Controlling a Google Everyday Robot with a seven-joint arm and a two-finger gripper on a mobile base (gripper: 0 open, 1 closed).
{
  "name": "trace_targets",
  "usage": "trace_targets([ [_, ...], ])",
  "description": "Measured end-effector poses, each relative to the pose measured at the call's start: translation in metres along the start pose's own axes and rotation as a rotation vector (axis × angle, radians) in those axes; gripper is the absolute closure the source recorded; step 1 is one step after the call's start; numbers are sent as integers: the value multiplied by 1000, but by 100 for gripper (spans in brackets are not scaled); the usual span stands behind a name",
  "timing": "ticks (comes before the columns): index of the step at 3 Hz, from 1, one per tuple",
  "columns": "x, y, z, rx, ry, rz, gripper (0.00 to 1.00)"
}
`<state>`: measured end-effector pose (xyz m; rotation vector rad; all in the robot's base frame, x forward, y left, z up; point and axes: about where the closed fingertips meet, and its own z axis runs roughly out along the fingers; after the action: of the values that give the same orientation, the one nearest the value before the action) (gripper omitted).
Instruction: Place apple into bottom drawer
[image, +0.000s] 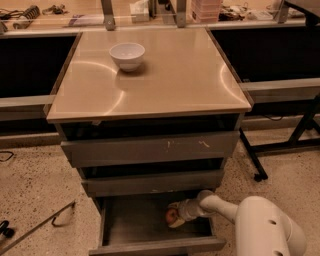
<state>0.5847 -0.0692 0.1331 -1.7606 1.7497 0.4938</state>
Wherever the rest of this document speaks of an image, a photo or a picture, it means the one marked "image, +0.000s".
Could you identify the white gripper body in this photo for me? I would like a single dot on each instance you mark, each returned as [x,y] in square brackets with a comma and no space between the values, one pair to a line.
[187,210]

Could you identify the red apple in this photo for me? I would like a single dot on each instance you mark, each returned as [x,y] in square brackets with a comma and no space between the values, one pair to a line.
[171,216]

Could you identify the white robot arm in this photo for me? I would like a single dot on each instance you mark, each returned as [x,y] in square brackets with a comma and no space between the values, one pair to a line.
[261,227]

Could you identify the middle grey drawer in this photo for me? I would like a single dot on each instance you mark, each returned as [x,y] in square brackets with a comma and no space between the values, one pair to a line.
[155,183]

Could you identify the bottom grey open drawer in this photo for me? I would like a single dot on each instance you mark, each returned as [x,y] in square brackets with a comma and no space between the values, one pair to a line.
[135,225]

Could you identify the top grey drawer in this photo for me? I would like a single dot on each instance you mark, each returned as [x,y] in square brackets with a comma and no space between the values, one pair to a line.
[149,149]

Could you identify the grey drawer cabinet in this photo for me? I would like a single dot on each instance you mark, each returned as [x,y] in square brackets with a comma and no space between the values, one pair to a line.
[183,86]

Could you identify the metal rod with hook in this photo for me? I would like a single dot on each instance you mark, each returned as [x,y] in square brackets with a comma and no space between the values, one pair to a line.
[50,219]

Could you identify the white ceramic bowl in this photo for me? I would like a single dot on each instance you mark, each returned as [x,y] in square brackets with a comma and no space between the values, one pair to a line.
[127,56]

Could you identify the black object on floor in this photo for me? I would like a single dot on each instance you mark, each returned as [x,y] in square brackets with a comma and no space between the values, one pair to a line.
[6,230]

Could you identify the pink stacked containers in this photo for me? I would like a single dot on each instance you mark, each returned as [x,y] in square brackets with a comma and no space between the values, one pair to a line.
[205,11]

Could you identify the white tissue box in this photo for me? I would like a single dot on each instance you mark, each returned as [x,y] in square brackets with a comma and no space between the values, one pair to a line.
[139,11]

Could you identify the purple white flat packet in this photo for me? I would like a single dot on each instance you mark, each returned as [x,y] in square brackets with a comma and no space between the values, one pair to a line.
[86,20]

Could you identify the keys bundle on bench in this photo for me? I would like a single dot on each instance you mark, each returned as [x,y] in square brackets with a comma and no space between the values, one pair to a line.
[55,10]

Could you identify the black coiled tool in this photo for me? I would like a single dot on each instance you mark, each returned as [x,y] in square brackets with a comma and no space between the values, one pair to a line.
[27,17]

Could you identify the black table leg frame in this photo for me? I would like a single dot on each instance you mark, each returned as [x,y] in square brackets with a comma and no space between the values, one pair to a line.
[294,142]

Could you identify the left metal post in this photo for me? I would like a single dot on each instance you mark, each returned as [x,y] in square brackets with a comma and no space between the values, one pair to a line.
[108,14]

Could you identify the metal post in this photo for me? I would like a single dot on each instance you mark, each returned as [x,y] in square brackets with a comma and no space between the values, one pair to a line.
[180,13]
[108,14]

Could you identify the right metal post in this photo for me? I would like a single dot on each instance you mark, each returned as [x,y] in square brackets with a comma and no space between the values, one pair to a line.
[180,13]

